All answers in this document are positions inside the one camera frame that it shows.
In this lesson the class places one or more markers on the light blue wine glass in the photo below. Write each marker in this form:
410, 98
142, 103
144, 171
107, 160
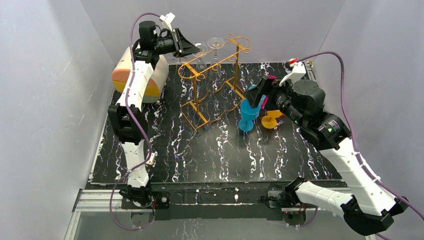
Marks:
254, 95

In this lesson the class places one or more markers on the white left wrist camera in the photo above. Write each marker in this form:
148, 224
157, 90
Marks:
166, 21

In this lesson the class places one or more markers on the magenta wine glass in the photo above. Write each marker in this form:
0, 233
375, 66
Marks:
264, 98

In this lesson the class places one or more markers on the clear wine glass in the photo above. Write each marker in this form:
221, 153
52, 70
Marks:
200, 65
215, 70

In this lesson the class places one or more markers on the round drawer storage box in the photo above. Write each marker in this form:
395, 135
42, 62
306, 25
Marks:
155, 84

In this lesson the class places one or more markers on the gold wire glass rack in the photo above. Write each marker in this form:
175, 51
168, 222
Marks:
194, 110

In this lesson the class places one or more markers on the yellow wine glass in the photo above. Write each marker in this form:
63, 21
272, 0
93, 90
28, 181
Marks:
269, 121

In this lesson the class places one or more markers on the small white red box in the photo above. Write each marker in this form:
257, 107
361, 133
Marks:
151, 160

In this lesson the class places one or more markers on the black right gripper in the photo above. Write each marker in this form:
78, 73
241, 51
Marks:
263, 91

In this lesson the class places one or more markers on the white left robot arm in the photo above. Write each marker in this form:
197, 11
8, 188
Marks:
146, 56

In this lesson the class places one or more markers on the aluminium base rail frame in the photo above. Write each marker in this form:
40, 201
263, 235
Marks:
199, 200

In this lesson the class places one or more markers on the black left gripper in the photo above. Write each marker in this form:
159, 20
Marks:
178, 41

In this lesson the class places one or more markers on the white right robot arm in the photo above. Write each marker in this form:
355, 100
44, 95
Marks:
368, 209

